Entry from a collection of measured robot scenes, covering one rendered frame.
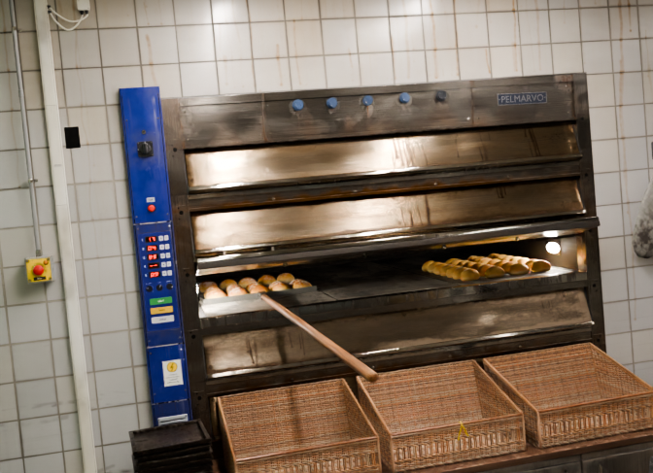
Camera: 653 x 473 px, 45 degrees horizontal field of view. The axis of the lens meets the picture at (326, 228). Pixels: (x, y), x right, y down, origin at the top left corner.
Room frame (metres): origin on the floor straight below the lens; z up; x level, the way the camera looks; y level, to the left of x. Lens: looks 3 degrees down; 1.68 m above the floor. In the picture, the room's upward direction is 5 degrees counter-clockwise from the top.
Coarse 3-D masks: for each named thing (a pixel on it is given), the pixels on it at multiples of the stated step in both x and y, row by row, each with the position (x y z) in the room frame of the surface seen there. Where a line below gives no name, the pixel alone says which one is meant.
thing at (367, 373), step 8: (264, 296) 3.57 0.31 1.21; (272, 304) 3.35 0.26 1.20; (280, 304) 3.27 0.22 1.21; (280, 312) 3.17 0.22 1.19; (288, 312) 3.05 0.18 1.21; (296, 320) 2.87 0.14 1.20; (304, 328) 2.72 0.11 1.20; (312, 328) 2.65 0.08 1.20; (312, 336) 2.60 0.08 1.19; (320, 336) 2.52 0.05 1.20; (328, 344) 2.39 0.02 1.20; (336, 352) 2.29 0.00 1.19; (344, 352) 2.25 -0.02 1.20; (344, 360) 2.20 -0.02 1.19; (352, 360) 2.14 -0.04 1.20; (352, 368) 2.14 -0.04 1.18; (360, 368) 2.06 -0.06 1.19; (368, 368) 2.03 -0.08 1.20; (368, 376) 1.99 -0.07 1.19; (376, 376) 1.99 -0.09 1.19
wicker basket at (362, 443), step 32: (320, 384) 3.32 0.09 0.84; (224, 416) 3.08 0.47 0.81; (256, 416) 3.23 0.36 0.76; (288, 416) 3.26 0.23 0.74; (320, 416) 3.29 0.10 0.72; (352, 416) 3.23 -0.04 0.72; (224, 448) 3.09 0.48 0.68; (256, 448) 3.19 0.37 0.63; (288, 448) 3.22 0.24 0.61; (320, 448) 2.85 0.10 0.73; (352, 448) 2.88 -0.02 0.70
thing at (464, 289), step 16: (576, 272) 3.65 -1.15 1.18; (432, 288) 3.53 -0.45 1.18; (448, 288) 3.49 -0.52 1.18; (464, 288) 3.51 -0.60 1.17; (480, 288) 3.53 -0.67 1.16; (496, 288) 3.54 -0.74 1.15; (512, 288) 3.56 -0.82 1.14; (304, 304) 3.40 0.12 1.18; (320, 304) 3.37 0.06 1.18; (336, 304) 3.38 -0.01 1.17; (352, 304) 3.39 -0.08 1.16; (368, 304) 3.41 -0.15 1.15; (384, 304) 3.43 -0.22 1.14; (208, 320) 3.26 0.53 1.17; (224, 320) 3.27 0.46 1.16; (240, 320) 3.29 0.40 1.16; (256, 320) 3.30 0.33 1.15
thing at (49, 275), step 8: (40, 256) 3.06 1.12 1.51; (48, 256) 3.06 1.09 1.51; (32, 264) 3.04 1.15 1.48; (40, 264) 3.05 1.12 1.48; (48, 264) 3.06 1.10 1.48; (32, 272) 3.04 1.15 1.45; (48, 272) 3.06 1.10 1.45; (32, 280) 3.04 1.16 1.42; (40, 280) 3.05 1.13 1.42; (48, 280) 3.05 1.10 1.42
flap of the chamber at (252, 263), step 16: (560, 224) 3.46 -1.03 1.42; (576, 224) 3.48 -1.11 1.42; (592, 224) 3.49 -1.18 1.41; (416, 240) 3.31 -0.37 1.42; (432, 240) 3.33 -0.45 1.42; (448, 240) 3.34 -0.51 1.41; (464, 240) 3.36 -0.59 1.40; (480, 240) 3.43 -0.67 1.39; (496, 240) 3.51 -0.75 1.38; (512, 240) 3.60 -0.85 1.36; (272, 256) 3.18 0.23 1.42; (288, 256) 3.19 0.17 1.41; (304, 256) 3.20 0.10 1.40; (320, 256) 3.23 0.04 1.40; (336, 256) 3.31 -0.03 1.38; (352, 256) 3.39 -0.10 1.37; (208, 272) 3.24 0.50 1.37; (224, 272) 3.32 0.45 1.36
